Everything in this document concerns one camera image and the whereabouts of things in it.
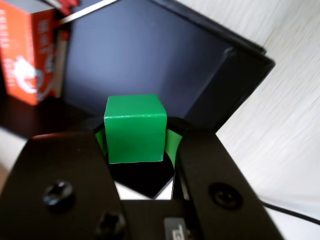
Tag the green wooden cube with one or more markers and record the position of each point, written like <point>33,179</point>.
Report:
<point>135,130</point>

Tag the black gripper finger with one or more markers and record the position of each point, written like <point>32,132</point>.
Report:
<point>62,180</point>
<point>220,187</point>

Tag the orange matchbox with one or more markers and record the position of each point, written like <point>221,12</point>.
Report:
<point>22,55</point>

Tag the black cardboard box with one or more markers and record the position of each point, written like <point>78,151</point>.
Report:
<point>150,62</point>

